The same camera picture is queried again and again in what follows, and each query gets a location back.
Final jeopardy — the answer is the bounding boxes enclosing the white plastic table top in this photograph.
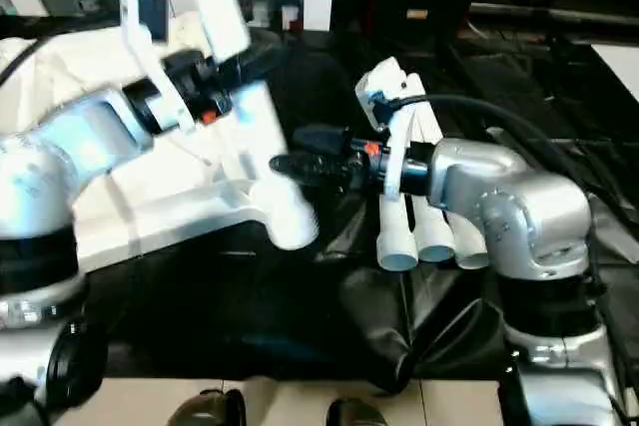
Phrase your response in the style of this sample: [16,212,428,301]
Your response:
[0,11,321,273]

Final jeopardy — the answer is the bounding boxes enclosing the black plastic mat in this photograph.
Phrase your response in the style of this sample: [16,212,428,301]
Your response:
[0,15,639,395]

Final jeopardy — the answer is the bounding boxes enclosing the person's black shoes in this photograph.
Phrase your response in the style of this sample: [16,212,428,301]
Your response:
[164,387,250,426]
[326,396,391,426]

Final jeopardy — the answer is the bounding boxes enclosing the white flat board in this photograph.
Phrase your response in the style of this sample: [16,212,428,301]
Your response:
[595,43,639,100]

